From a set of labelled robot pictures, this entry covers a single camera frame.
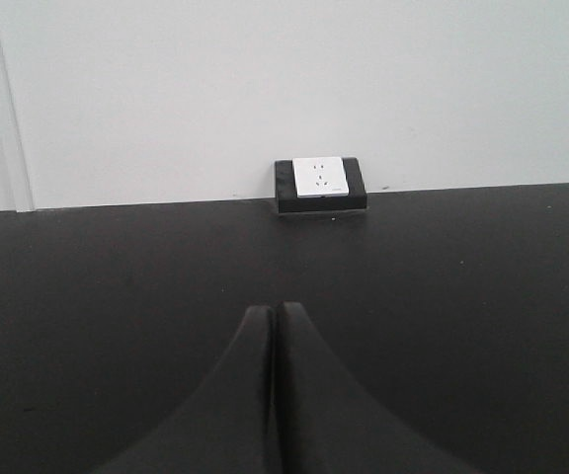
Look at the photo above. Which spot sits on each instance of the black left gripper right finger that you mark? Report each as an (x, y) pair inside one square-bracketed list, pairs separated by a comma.
[(328, 423)]

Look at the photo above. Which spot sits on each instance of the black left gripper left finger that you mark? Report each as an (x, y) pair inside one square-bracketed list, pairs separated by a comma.
[(223, 426)]

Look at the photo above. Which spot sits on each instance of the white power socket black box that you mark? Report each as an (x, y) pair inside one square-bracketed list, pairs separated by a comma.
[(319, 184)]

